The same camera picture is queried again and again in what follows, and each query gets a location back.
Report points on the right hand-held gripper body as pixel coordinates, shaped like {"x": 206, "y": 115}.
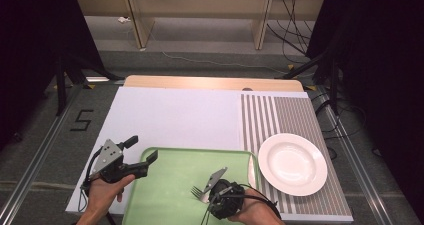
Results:
{"x": 226, "y": 200}

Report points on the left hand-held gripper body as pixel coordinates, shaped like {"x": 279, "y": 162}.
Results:
{"x": 108, "y": 156}

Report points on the silver fork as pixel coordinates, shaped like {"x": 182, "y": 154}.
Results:
{"x": 199, "y": 193}

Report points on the silver table knife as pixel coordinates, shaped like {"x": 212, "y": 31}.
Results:
{"x": 252, "y": 176}

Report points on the green plastic tray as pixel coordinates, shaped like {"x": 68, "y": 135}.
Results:
{"x": 173, "y": 185}

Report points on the person's right hand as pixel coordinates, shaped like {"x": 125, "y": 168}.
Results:
{"x": 255, "y": 211}

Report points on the person's left hand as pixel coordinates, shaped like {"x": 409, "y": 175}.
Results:
{"x": 100, "y": 193}

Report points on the white table cover sheet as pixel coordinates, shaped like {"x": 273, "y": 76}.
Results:
{"x": 173, "y": 118}

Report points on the white round plate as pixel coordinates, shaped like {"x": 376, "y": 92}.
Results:
{"x": 291, "y": 165}

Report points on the black metal stand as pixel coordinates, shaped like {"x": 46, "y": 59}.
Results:
{"x": 333, "y": 81}
{"x": 60, "y": 85}

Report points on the grey striped placemat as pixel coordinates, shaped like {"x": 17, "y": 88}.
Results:
{"x": 296, "y": 115}

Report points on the black curtain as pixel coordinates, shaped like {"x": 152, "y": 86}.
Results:
{"x": 383, "y": 68}
{"x": 30, "y": 51}

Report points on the light wooden shelf unit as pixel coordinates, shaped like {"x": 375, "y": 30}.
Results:
{"x": 200, "y": 5}

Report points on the aluminium floor rail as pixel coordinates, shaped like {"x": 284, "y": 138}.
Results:
{"x": 36, "y": 158}
{"x": 353, "y": 161}

